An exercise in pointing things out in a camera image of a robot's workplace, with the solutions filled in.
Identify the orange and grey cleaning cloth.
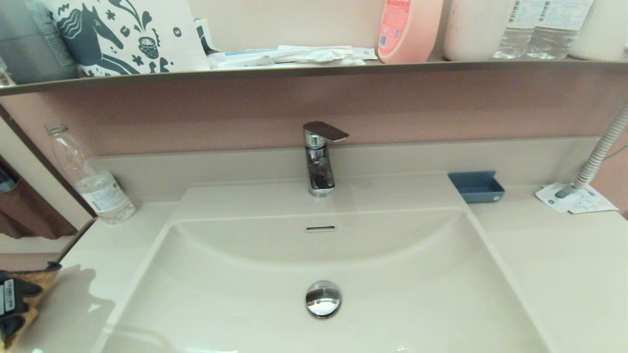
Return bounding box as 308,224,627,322
0,262,63,350

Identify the chrome lever faucet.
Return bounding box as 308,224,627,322
303,121,350,197

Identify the chrome sink drain stopper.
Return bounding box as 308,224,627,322
305,280,342,319

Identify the white ceramic sink basin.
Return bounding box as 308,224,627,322
91,174,551,353

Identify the clear plastic water bottle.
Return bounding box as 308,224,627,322
45,124,137,225

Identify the grey container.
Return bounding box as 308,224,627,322
0,0,79,85

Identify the white bag with horse print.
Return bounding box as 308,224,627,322
42,0,212,78

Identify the white box with dark print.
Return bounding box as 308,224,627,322
193,18,225,55

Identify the white sachet with blue stripe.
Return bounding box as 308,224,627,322
208,48,276,70

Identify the crumpled white plastic packet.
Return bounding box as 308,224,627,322
271,44,367,66

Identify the blue plastic soap dish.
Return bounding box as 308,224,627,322
447,170,506,204

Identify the pink plastic bottle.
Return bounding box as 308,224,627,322
376,0,444,64

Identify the plain white round container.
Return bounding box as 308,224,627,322
444,0,517,62

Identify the white printed paper leaflet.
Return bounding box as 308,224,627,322
569,188,620,215
535,182,589,213

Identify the small clear labelled water bottle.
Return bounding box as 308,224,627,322
493,0,546,60
526,0,595,60

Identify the white ribbed container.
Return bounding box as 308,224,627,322
568,0,628,62

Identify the brown wall shelf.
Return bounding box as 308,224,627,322
0,56,628,97

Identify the white corrugated hose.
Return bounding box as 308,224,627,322
573,101,628,190

